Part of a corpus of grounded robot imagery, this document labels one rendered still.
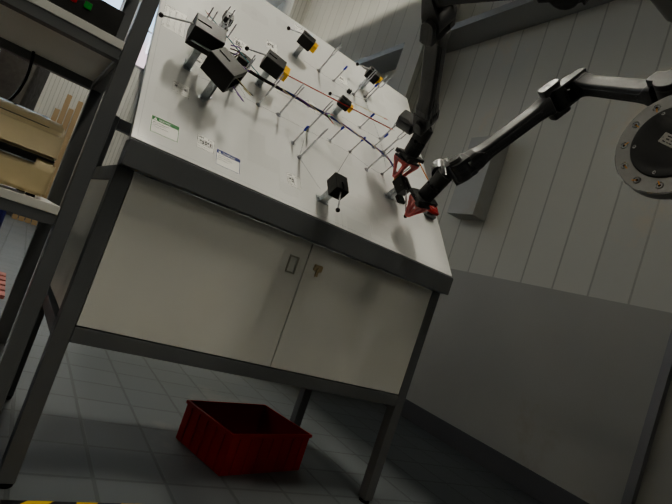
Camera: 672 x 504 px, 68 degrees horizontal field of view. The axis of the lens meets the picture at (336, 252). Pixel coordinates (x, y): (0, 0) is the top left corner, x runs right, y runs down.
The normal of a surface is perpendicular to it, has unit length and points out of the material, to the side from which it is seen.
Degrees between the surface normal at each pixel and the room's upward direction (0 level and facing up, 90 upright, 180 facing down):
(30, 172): 90
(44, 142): 72
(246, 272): 90
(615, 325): 90
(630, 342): 90
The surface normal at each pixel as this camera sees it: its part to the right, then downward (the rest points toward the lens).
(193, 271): 0.55, 0.13
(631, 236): -0.79, -0.31
